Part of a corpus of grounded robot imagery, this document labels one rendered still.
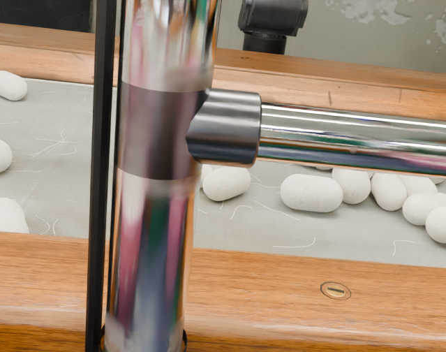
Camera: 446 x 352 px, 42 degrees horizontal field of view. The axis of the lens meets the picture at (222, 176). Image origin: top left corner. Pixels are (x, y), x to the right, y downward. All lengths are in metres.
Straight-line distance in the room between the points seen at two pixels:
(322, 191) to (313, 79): 0.24
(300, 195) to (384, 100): 0.26
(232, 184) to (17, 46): 0.30
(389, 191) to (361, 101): 0.22
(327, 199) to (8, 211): 0.17
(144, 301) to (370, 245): 0.18
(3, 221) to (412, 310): 0.17
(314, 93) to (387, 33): 2.09
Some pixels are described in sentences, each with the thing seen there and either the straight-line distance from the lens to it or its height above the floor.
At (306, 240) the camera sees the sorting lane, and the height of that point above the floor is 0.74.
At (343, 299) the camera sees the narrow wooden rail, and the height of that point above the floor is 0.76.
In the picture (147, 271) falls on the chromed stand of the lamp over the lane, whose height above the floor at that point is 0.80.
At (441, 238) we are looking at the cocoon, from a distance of 0.34.
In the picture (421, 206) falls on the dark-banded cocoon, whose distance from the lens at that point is 0.35.
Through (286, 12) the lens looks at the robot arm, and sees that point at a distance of 0.83.
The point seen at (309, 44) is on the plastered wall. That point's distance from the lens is 2.55.
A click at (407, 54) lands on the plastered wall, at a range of 2.70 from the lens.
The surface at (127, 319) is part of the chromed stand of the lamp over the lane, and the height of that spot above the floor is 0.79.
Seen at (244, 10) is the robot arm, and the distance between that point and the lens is 0.83.
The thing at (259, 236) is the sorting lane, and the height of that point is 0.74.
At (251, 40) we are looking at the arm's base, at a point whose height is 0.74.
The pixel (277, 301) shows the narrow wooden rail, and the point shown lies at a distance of 0.22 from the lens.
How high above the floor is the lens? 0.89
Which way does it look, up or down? 23 degrees down
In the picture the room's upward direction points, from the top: 8 degrees clockwise
